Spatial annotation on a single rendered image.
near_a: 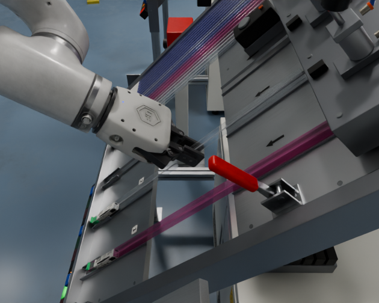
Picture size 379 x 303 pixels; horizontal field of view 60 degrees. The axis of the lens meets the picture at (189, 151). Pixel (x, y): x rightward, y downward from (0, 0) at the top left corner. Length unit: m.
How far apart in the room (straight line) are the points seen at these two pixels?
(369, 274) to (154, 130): 0.60
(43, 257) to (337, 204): 1.42
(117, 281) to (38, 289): 1.00
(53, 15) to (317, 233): 0.43
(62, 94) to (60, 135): 1.67
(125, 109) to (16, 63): 0.15
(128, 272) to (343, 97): 0.40
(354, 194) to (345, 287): 0.52
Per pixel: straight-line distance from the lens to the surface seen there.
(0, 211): 1.85
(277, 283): 0.79
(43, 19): 0.52
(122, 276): 0.57
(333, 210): 0.33
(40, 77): 0.46
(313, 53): 0.40
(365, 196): 0.33
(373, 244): 0.92
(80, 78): 0.47
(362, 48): 0.33
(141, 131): 0.47
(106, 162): 0.85
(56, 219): 1.71
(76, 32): 0.52
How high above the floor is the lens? 1.33
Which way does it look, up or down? 45 degrees down
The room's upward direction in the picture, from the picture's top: straight up
